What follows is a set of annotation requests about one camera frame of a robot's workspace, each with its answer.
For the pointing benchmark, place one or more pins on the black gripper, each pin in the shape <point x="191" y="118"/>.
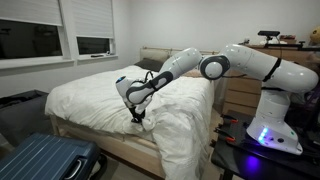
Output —
<point x="137" y="117"/>

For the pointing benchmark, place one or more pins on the white duvet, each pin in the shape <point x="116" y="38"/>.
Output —
<point x="177" y="112"/>

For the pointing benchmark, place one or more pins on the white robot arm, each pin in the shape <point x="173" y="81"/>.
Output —
<point x="279" y="79"/>

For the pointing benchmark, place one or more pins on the dark grey pillow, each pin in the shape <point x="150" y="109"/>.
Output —
<point x="150" y="64"/>

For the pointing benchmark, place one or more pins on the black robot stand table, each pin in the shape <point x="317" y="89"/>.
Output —
<point x="249" y="160"/>

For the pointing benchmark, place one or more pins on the blue hard-shell suitcase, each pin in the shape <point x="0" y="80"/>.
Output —
<point x="50" y="157"/>

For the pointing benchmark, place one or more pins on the wooden chest of drawers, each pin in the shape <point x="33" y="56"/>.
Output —
<point x="243" y="93"/>

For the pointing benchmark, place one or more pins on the white roller blind right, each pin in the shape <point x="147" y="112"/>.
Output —
<point x="93" y="18"/>

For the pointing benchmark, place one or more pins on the white roller blind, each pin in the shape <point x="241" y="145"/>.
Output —
<point x="93" y="18"/>
<point x="33" y="11"/>

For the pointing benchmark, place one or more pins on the dark grey open suitcase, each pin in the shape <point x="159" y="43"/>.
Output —
<point x="23" y="114"/>

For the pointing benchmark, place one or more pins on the white roller blind left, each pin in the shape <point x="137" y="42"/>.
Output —
<point x="33" y="11"/>

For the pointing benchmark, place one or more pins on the yellow plush toy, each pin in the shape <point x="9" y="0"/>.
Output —
<point x="315" y="36"/>

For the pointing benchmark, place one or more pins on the wooden bed frame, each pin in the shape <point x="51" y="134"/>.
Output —
<point x="139" y="150"/>

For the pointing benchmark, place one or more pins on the red-handled clamp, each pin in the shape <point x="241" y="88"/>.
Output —
<point x="229" y="118"/>
<point x="227" y="136"/>

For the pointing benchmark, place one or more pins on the black camera on dresser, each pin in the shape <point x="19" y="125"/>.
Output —
<point x="271" y="37"/>

